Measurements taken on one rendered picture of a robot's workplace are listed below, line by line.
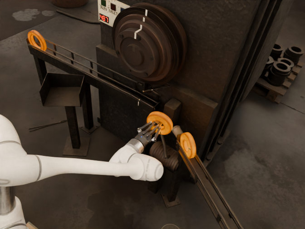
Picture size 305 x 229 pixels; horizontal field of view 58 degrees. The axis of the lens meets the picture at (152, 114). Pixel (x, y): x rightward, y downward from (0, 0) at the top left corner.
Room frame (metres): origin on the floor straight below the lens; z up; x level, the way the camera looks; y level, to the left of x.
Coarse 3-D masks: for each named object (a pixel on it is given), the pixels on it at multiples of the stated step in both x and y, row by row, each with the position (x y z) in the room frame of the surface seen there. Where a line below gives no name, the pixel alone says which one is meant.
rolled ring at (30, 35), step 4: (32, 32) 1.92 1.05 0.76; (36, 32) 1.92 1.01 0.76; (28, 36) 1.95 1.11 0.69; (32, 36) 1.96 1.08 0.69; (36, 36) 1.90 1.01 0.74; (40, 36) 1.90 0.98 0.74; (32, 40) 1.96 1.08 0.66; (40, 40) 1.88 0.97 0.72; (44, 40) 1.90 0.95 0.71; (32, 44) 1.94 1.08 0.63; (36, 44) 1.96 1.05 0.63; (44, 44) 1.89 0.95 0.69; (40, 48) 1.90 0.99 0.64; (44, 48) 1.88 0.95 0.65
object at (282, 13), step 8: (288, 0) 1.96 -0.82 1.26; (280, 8) 1.84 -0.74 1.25; (288, 8) 2.13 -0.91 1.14; (280, 16) 1.94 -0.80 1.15; (280, 24) 2.11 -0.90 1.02; (272, 32) 1.90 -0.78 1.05; (272, 40) 2.08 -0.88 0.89; (264, 48) 1.90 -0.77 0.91; (272, 48) 2.29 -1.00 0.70; (264, 56) 2.03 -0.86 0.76; (256, 64) 1.92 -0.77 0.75; (264, 64) 2.25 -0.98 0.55; (256, 72) 2.01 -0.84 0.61; (248, 80) 1.95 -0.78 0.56; (256, 80) 2.25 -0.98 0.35; (248, 88) 1.99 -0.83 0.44
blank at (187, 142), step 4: (188, 132) 1.09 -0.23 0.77; (184, 136) 1.06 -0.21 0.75; (188, 136) 1.04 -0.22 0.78; (180, 140) 1.09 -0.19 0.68; (184, 140) 1.06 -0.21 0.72; (188, 140) 1.02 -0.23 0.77; (192, 140) 1.02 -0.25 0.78; (184, 144) 1.06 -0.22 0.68; (188, 144) 1.01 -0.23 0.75; (192, 144) 1.00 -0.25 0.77; (184, 148) 1.04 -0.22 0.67; (188, 148) 1.00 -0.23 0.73; (192, 148) 0.98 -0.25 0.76; (188, 152) 0.99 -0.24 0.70; (192, 152) 0.97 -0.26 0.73; (188, 156) 0.98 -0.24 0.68; (192, 156) 0.97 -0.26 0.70
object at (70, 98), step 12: (48, 72) 1.51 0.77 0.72; (48, 84) 1.47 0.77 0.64; (60, 84) 1.51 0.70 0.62; (72, 84) 1.52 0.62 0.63; (84, 84) 1.50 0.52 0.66; (48, 96) 1.40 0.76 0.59; (60, 96) 1.41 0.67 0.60; (72, 96) 1.42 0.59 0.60; (72, 108) 1.39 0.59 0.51; (72, 120) 1.39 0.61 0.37; (72, 132) 1.39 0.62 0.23; (72, 144) 1.39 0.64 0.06; (84, 144) 1.44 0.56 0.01
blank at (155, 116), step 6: (150, 114) 1.08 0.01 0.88; (156, 114) 1.07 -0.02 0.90; (162, 114) 1.07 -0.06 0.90; (150, 120) 1.08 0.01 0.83; (156, 120) 1.07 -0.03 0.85; (162, 120) 1.05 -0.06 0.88; (168, 120) 1.05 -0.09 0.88; (162, 126) 1.08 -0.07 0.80; (168, 126) 1.04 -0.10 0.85; (162, 132) 1.05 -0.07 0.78; (168, 132) 1.04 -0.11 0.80
